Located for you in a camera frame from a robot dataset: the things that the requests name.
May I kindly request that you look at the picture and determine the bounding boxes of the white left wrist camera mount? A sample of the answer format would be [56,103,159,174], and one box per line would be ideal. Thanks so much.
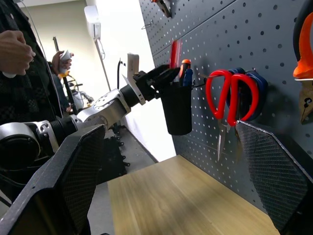
[121,52,148,106]

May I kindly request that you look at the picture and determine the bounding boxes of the silver background robot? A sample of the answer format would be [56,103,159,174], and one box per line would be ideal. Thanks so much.
[71,89,95,111]

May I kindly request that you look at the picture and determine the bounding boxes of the silver wire pegboard hook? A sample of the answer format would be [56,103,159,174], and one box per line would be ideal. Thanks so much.
[141,19,155,30]

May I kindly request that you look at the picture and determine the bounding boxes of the black interlocking floor mat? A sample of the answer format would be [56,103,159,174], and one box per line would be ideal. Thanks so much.
[97,124,160,185]

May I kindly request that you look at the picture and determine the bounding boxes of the person in black jacket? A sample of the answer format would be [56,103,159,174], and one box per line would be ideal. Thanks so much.
[0,0,64,126]

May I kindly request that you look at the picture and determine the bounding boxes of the black plastic cup holder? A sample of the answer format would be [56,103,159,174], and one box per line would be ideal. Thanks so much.
[159,81,194,136]

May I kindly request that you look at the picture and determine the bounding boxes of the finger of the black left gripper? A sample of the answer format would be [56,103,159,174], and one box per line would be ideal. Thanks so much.
[146,64,172,78]
[153,68,181,87]

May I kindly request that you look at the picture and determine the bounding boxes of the blue handled scissors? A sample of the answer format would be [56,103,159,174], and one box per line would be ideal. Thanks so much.
[226,67,269,122]

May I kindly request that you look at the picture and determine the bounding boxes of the white air conditioner pipe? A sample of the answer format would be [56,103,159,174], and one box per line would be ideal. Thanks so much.
[95,38,112,92]

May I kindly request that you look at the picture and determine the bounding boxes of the person's right hand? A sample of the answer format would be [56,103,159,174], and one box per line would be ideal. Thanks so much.
[0,30,37,76]

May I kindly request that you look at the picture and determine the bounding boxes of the black cup holder hook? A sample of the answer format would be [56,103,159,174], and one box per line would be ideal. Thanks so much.
[191,77,209,89]

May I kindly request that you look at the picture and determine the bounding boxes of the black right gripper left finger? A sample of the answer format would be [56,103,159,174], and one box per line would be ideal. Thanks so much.
[0,123,107,235]

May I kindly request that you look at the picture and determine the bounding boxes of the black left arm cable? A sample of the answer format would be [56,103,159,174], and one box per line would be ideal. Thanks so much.
[116,58,127,90]

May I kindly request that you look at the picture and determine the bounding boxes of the red handled scissors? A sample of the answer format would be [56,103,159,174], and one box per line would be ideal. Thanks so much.
[205,69,260,163]

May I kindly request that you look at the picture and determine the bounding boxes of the person's left hand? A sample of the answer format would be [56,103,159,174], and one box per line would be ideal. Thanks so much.
[51,50,72,74]

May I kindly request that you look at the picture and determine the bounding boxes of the grey perforated metal pegboard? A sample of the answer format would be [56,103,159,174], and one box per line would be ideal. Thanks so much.
[138,0,313,216]

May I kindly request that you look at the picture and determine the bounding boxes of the red handled screwdriver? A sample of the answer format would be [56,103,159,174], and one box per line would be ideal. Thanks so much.
[169,39,183,70]

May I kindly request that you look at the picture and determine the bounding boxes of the white wall air conditioner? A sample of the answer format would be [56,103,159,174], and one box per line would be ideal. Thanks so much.
[84,5,102,39]

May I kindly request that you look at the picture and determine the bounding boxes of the black and yellow pole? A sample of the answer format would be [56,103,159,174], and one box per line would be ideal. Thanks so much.
[52,36,84,116]

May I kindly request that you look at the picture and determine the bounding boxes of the dark tool with orange handle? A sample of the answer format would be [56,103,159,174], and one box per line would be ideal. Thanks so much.
[151,0,173,19]

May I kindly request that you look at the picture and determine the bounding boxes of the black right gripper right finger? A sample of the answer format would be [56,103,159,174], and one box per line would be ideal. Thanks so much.
[235,120,313,235]

